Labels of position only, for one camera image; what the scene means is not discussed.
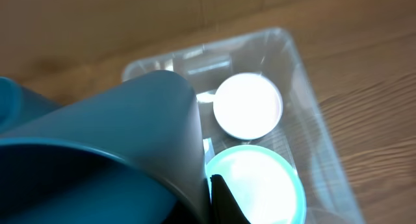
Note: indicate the dark blue cup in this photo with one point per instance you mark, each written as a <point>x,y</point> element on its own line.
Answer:
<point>127,155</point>
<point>20,105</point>

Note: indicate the light blue plastic plate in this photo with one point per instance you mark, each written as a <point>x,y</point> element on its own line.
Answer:
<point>265,186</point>

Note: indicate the pink plastic bowl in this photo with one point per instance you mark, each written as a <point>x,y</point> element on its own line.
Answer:
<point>248,106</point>

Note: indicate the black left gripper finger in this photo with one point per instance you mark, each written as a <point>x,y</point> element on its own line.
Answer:
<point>225,208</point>

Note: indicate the clear plastic storage bin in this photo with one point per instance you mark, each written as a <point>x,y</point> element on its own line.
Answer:
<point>301,136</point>

